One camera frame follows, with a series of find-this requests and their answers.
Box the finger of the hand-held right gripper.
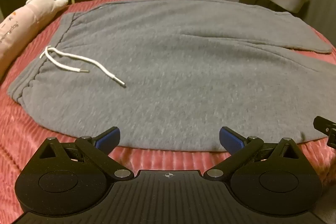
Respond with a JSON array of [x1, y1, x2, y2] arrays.
[[313, 116, 336, 147]]

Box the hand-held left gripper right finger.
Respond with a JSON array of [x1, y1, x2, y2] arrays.
[[205, 127, 300, 179]]

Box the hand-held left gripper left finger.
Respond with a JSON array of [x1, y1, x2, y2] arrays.
[[38, 127, 132, 180]]

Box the grey pants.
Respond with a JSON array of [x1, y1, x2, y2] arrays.
[[7, 0, 336, 152]]

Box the pink ribbed blanket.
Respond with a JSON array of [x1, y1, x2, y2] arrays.
[[0, 0, 336, 219]]

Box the pink plush pillow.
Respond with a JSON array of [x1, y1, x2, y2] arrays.
[[0, 0, 69, 79]]

